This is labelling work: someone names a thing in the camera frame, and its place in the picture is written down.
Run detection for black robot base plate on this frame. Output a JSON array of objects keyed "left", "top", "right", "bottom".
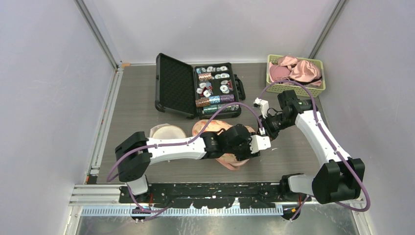
[{"left": 118, "top": 182, "right": 311, "bottom": 210}]

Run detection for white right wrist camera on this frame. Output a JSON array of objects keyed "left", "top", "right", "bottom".
[{"left": 253, "top": 97, "right": 269, "bottom": 118}]

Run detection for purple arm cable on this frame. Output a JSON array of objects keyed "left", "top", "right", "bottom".
[
  {"left": 106, "top": 102, "right": 265, "bottom": 221},
  {"left": 259, "top": 80, "right": 371, "bottom": 213}
]

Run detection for floral mesh laundry bag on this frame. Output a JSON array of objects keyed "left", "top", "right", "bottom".
[{"left": 192, "top": 119, "right": 249, "bottom": 171}]

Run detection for pink bras in basket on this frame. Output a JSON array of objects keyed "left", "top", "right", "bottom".
[{"left": 268, "top": 55, "right": 323, "bottom": 87}]

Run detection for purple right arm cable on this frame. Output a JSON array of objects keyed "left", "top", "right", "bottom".
[{"left": 259, "top": 80, "right": 371, "bottom": 213}]

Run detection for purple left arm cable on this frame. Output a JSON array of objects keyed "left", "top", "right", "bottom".
[{"left": 106, "top": 102, "right": 265, "bottom": 221}]

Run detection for aluminium frame rail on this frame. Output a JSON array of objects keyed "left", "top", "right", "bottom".
[{"left": 74, "top": 0, "right": 118, "bottom": 70}]

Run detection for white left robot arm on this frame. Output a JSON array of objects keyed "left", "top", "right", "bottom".
[{"left": 107, "top": 120, "right": 261, "bottom": 203}]

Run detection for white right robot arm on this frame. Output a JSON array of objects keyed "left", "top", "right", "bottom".
[{"left": 255, "top": 90, "right": 365, "bottom": 204}]

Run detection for black poker chip case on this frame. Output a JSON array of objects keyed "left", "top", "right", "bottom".
[{"left": 155, "top": 53, "right": 246, "bottom": 119}]

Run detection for green plastic basket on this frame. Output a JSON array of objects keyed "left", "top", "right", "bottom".
[{"left": 266, "top": 54, "right": 325, "bottom": 97}]

